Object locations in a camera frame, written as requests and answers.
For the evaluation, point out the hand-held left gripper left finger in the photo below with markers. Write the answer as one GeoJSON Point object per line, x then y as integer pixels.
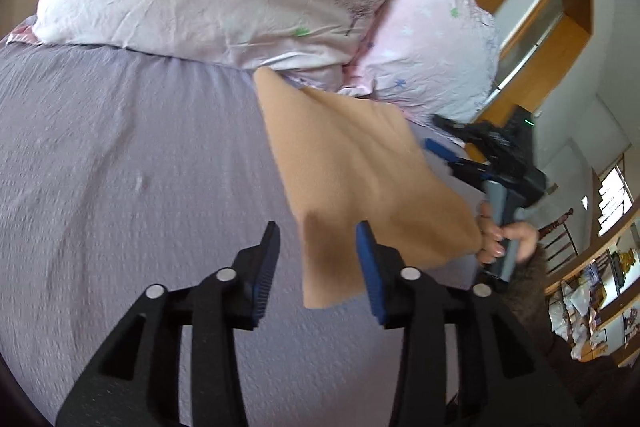
{"type": "Point", "coordinates": [262, 274]}

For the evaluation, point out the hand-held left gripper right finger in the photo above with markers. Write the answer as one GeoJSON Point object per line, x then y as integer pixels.
{"type": "Point", "coordinates": [369, 274]}

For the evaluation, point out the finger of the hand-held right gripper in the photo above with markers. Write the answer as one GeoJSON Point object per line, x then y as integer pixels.
{"type": "Point", "coordinates": [457, 129]}
{"type": "Point", "coordinates": [450, 157]}

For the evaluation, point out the tan small cloth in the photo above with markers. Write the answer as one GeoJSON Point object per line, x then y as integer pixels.
{"type": "Point", "coordinates": [361, 187]}

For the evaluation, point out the person's right forearm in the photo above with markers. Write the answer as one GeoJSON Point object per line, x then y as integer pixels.
{"type": "Point", "coordinates": [555, 337]}

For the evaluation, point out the person's right hand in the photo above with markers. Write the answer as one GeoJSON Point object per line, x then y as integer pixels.
{"type": "Point", "coordinates": [500, 242]}

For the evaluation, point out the wooden chair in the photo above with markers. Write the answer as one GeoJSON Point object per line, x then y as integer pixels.
{"type": "Point", "coordinates": [555, 234]}

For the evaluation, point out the pink floral pillow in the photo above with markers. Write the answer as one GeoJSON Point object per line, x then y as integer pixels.
{"type": "Point", "coordinates": [430, 42]}

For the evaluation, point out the window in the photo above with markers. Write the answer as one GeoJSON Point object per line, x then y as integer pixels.
{"type": "Point", "coordinates": [615, 197]}

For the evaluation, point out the lilac bed sheet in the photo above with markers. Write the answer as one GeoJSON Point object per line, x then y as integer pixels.
{"type": "Point", "coordinates": [150, 227]}

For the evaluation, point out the wooden shelf unit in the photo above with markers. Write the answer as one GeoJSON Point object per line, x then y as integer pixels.
{"type": "Point", "coordinates": [595, 292]}

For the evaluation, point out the wooden wardrobe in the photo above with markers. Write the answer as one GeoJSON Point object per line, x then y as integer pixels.
{"type": "Point", "coordinates": [545, 2]}

